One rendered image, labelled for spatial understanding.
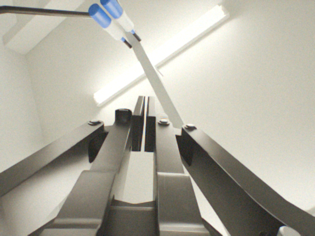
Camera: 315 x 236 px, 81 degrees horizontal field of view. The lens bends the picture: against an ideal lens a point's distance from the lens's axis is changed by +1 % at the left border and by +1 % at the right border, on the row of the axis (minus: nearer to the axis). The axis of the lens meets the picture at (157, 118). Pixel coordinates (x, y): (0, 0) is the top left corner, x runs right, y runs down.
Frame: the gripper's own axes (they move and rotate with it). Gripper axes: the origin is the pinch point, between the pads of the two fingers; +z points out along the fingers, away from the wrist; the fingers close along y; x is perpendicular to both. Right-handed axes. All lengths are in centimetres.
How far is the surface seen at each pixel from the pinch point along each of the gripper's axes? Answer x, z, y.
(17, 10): 18, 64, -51
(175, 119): -24, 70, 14
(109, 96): -31, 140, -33
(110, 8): 24, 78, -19
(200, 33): 23, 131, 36
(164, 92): -12, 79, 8
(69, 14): 19, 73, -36
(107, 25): 18, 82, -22
